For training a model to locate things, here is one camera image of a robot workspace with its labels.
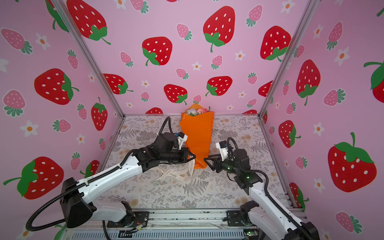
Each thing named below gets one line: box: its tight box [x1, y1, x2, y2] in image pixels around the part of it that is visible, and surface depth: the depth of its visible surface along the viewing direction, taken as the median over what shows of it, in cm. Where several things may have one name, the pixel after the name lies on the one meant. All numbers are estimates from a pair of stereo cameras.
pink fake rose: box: [196, 107, 209, 114], surface depth 120 cm
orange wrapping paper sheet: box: [179, 103, 215, 169], surface depth 113 cm
